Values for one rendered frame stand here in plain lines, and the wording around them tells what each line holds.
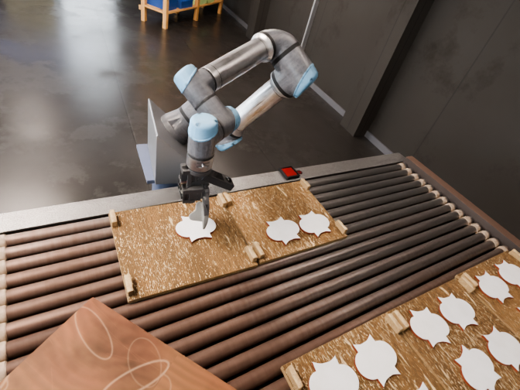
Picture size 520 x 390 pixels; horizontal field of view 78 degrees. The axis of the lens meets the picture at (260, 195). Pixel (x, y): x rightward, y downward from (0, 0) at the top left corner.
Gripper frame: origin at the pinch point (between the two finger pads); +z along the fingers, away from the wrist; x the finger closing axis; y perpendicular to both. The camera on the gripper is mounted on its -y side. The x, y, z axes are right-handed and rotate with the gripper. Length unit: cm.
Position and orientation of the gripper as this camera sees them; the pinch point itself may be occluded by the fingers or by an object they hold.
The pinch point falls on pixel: (200, 212)
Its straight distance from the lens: 109.8
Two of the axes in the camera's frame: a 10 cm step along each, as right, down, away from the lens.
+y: -9.1, 1.0, -4.0
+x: 3.5, 6.8, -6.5
